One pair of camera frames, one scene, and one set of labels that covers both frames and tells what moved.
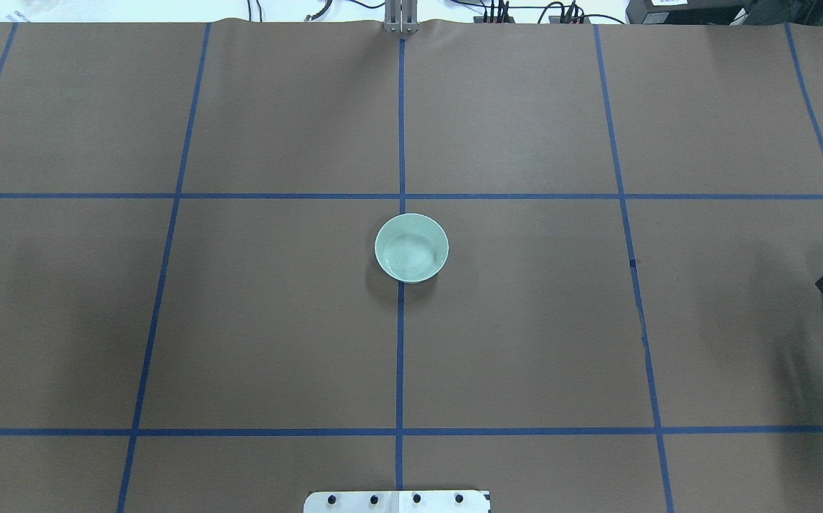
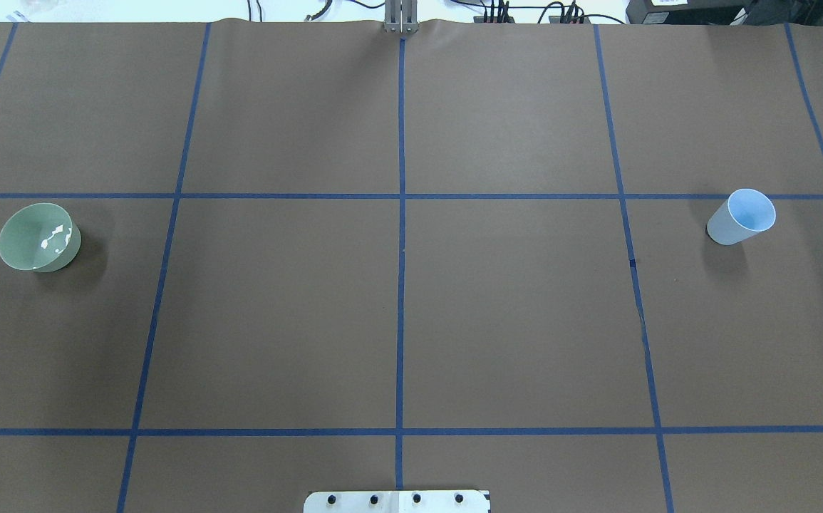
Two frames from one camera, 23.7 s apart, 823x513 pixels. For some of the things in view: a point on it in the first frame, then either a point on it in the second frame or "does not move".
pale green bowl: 411,248 -> 40,237
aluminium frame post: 401,16 does not move
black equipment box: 730,12 does not move
